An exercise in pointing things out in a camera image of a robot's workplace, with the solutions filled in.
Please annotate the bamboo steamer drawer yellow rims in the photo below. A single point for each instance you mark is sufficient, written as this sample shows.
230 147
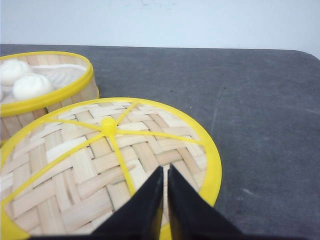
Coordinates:
16 115

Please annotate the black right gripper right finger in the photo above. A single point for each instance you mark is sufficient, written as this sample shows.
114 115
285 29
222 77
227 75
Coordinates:
192 218

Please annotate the white steamed bun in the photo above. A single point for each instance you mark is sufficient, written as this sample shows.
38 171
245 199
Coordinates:
12 70
32 85

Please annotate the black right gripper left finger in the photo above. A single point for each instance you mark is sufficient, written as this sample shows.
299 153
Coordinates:
140 218

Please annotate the woven bamboo steamer lid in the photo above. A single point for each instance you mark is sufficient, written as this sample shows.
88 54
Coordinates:
70 170

